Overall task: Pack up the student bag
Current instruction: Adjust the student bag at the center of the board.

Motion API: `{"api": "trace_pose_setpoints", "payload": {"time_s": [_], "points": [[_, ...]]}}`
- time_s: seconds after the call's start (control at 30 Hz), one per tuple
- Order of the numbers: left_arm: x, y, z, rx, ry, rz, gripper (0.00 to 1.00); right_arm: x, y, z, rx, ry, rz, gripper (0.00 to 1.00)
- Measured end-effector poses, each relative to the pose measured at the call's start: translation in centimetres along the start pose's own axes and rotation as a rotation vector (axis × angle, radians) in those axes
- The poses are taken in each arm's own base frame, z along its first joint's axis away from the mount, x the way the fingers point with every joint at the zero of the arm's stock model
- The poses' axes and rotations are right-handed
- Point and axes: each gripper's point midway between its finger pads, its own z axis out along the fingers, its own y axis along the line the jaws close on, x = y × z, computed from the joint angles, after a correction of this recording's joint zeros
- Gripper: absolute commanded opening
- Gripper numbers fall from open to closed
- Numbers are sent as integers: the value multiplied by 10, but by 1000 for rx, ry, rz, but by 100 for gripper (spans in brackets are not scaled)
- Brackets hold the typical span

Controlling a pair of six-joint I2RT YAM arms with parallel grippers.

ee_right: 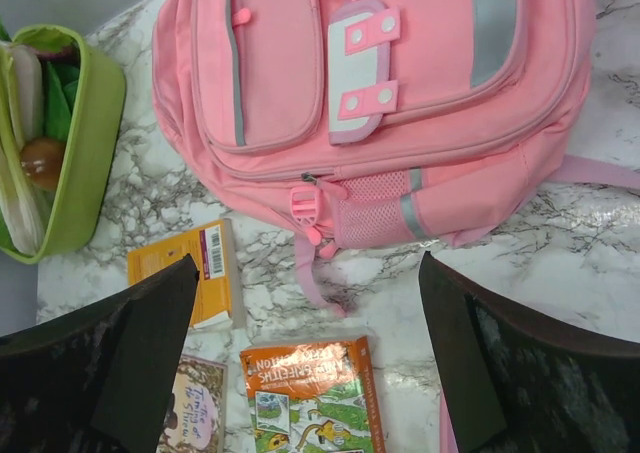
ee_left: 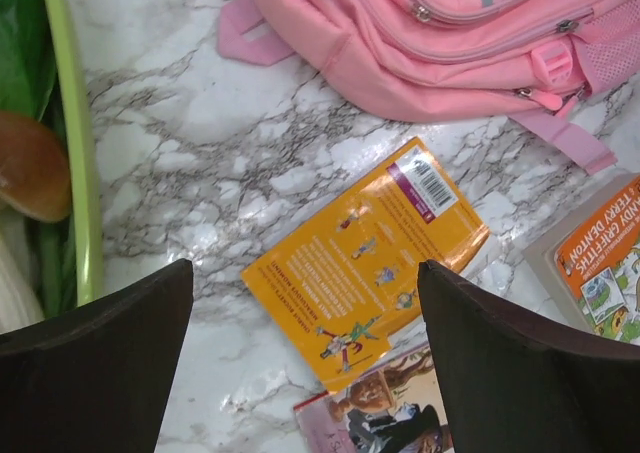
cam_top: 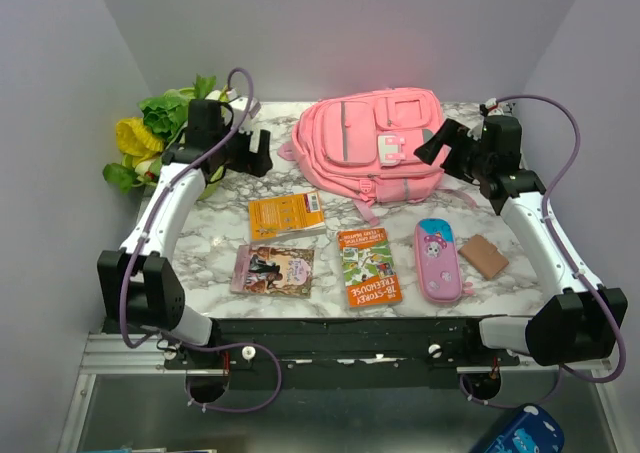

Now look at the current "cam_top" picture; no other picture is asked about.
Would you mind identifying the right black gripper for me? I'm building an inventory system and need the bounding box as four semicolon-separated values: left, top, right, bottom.
415;117;492;184

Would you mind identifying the pink school backpack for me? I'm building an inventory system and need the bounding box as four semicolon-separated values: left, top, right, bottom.
278;87;479;226

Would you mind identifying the brown leather wallet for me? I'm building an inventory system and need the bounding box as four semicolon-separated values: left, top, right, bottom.
459;235;509;280

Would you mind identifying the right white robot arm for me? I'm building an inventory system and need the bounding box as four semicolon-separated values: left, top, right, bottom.
414;115;628;367

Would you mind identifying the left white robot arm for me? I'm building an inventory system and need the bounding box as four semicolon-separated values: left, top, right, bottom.
97;97;272;368

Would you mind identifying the orange paperback book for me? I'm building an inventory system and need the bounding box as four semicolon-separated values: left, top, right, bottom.
248;190;326;243

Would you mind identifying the green lettuce toy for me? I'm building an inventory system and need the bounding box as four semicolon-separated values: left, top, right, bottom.
138;75;216;141

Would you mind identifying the green vegetable tray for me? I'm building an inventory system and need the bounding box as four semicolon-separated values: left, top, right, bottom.
144;86;231;202

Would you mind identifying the yellow flower toy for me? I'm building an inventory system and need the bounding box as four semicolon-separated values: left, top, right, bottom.
115;117;164;158

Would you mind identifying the pink illustrated storybook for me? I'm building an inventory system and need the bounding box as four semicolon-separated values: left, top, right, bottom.
230;245;315;298

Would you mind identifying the pink cartoon pencil case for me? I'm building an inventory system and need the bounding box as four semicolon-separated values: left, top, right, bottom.
414;218;474;304

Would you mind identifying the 78-storey treehouse book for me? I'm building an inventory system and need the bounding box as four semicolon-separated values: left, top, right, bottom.
337;228;403;308

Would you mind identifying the blue shark pencil case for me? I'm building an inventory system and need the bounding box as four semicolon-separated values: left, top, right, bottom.
471;404;565;453

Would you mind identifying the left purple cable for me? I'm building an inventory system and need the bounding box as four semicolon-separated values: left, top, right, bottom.
118;67;284;414

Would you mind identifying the purple cable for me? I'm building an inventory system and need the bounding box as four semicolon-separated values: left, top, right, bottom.
459;94;627;409
118;67;284;414

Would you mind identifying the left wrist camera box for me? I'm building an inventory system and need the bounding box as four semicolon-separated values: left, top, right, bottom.
226;89;261;132

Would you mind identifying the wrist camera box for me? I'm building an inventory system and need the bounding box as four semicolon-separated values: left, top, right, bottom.
226;89;261;132
479;98;515;117

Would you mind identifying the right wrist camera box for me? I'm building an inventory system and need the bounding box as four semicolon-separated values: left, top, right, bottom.
479;98;515;117

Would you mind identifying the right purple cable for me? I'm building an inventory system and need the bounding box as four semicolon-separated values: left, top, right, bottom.
459;94;627;409

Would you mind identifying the black mounting base rail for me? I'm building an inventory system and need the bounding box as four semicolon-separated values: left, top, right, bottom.
156;317;519;390

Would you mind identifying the aluminium frame rail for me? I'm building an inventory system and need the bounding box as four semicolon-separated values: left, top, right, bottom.
80;334;165;375

